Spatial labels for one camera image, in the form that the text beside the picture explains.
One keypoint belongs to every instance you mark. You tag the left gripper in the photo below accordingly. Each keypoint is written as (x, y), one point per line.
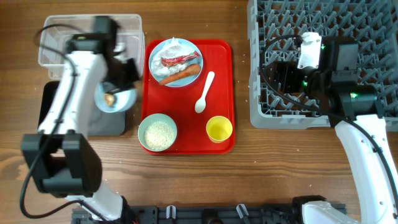
(112, 84)

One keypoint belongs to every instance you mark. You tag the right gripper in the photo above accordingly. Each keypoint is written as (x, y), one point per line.
(288, 68)

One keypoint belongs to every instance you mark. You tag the small light blue bowl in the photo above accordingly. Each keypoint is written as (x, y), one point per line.
(123, 100)

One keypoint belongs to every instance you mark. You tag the brown food scrap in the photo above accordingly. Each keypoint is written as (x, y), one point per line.
(110, 99)

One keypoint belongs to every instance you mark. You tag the mint green bowl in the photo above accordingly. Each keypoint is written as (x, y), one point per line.
(146, 122)

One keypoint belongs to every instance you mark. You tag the white rice pile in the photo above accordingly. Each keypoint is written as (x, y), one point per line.
(159, 136)

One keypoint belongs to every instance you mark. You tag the yellow plastic cup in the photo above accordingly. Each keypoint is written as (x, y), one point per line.
(219, 129)

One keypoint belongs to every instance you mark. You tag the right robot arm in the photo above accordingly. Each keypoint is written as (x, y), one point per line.
(327, 71)

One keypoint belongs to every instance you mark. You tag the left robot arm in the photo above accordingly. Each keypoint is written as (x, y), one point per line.
(60, 159)

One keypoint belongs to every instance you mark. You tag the grey dishwasher rack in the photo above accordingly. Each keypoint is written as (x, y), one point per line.
(372, 23)

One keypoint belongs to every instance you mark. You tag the red snack wrapper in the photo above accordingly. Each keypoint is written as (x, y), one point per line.
(170, 62)

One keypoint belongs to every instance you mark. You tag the black tray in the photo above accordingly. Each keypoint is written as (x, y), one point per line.
(101, 123)

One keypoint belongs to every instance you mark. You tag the white crumpled tissue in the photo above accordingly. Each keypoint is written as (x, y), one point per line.
(171, 49)

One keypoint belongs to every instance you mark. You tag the red serving tray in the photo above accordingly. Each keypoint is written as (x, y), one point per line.
(179, 102)

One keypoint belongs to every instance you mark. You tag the large light blue plate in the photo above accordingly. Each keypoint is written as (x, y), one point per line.
(185, 81)

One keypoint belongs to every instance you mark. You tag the orange carrot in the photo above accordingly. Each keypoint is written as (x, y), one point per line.
(193, 69)

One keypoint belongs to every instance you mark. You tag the clear plastic bin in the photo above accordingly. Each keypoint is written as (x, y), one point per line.
(130, 39)

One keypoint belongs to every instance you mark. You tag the white plastic spoon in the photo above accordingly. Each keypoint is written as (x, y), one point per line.
(200, 104)

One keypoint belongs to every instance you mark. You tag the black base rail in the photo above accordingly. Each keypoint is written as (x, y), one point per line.
(274, 213)

